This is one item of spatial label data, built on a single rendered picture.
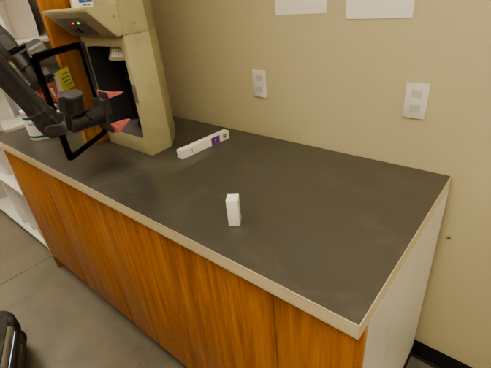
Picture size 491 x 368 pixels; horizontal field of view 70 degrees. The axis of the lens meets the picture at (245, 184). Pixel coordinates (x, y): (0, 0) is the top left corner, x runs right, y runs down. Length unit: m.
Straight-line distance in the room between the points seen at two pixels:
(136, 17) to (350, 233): 1.05
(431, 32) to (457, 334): 1.16
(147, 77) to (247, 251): 0.84
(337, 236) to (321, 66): 0.68
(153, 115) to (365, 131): 0.83
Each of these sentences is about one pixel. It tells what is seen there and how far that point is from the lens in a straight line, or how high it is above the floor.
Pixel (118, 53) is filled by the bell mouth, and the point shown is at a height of 1.34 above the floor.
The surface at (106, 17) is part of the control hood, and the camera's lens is 1.39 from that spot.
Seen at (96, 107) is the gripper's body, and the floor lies 1.23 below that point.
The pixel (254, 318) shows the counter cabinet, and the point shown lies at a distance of 1.04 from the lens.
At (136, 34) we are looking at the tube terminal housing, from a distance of 1.45.
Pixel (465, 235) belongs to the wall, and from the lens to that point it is 1.44.
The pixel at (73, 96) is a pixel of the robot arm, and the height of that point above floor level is 1.29.
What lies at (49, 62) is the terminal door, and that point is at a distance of 1.50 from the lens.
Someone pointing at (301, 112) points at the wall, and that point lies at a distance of 1.47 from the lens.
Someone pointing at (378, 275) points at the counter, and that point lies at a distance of 0.86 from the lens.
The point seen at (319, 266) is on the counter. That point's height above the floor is 0.94.
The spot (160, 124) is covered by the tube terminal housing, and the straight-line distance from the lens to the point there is 1.53.
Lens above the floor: 1.52
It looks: 29 degrees down
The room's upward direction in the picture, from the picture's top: 6 degrees counter-clockwise
